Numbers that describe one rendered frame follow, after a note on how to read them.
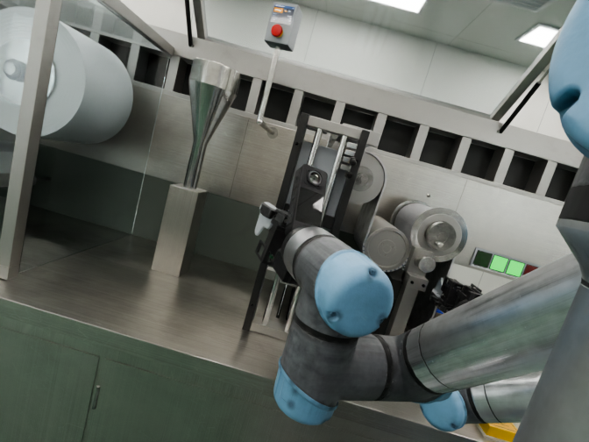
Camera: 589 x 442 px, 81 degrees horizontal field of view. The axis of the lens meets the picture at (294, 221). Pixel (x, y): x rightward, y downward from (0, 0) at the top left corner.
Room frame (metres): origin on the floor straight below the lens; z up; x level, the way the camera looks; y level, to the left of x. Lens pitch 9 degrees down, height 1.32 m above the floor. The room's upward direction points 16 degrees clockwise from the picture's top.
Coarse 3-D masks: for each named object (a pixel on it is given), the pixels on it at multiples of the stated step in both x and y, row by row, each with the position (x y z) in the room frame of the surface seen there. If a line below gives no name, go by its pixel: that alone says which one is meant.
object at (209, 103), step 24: (192, 96) 1.01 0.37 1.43; (216, 96) 1.00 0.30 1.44; (192, 120) 1.03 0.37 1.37; (216, 120) 1.03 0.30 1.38; (192, 168) 1.03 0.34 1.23; (168, 192) 1.01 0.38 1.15; (192, 192) 1.01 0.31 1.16; (168, 216) 1.01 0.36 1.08; (192, 216) 1.01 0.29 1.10; (168, 240) 1.01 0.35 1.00; (192, 240) 1.05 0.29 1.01; (168, 264) 1.01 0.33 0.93
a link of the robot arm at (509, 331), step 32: (512, 288) 0.29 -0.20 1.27; (544, 288) 0.27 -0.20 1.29; (576, 288) 0.25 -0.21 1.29; (448, 320) 0.34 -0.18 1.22; (480, 320) 0.30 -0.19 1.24; (512, 320) 0.28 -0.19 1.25; (544, 320) 0.26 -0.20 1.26; (416, 352) 0.35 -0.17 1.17; (448, 352) 0.32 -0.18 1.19; (480, 352) 0.30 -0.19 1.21; (512, 352) 0.28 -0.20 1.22; (544, 352) 0.26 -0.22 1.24; (416, 384) 0.36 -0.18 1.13; (448, 384) 0.33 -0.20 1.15; (480, 384) 0.32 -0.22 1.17
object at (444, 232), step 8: (432, 224) 0.92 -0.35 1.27; (440, 224) 0.90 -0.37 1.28; (448, 224) 0.90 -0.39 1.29; (432, 232) 0.90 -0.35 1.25; (440, 232) 0.91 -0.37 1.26; (448, 232) 0.90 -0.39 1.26; (456, 232) 0.91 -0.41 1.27; (432, 240) 0.90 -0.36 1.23; (440, 240) 0.91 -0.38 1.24; (448, 240) 0.90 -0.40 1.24; (440, 248) 0.90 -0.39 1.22; (448, 248) 0.90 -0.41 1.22
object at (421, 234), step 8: (432, 216) 0.92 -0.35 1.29; (440, 216) 0.92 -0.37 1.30; (448, 216) 0.92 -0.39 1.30; (424, 224) 0.92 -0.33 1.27; (456, 224) 0.92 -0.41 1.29; (424, 232) 0.92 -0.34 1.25; (424, 240) 0.92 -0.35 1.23; (456, 240) 0.92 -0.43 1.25; (424, 248) 0.92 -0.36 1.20; (432, 248) 0.92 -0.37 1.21; (456, 248) 0.92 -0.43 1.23
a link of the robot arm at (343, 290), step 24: (312, 240) 0.40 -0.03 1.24; (336, 240) 0.39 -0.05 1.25; (312, 264) 0.36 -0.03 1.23; (336, 264) 0.33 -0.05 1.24; (360, 264) 0.32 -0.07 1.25; (312, 288) 0.34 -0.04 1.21; (336, 288) 0.31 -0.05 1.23; (360, 288) 0.31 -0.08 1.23; (384, 288) 0.32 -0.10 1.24; (312, 312) 0.34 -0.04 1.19; (336, 312) 0.31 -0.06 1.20; (360, 312) 0.31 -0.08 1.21; (384, 312) 0.32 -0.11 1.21; (336, 336) 0.33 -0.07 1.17; (360, 336) 0.32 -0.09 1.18
